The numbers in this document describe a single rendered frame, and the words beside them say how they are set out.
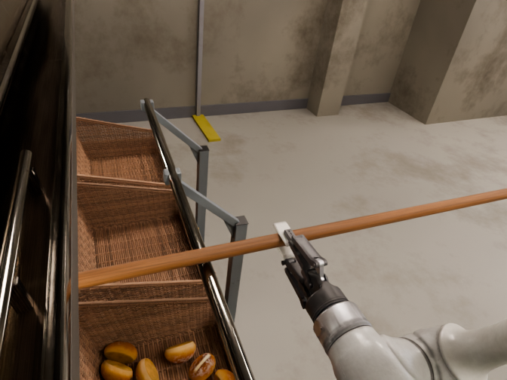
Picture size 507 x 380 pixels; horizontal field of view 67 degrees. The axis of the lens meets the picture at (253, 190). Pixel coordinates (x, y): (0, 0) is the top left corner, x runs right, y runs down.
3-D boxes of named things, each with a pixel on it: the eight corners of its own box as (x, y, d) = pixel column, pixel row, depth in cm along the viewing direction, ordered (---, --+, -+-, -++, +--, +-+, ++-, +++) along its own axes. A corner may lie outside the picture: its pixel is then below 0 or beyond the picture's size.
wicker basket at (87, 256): (73, 346, 122) (57, 289, 106) (69, 231, 164) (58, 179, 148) (218, 309, 140) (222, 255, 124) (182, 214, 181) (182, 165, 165)
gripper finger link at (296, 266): (325, 288, 74) (324, 294, 74) (297, 255, 83) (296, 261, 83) (307, 292, 72) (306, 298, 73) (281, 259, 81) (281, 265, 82)
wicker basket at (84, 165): (71, 227, 166) (59, 174, 150) (72, 160, 208) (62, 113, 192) (182, 212, 183) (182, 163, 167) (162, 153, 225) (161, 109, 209)
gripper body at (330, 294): (320, 304, 64) (295, 265, 71) (310, 334, 69) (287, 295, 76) (356, 294, 67) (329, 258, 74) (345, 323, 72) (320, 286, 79)
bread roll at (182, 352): (161, 348, 122) (165, 366, 121) (164, 350, 116) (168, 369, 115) (192, 338, 126) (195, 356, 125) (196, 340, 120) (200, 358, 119)
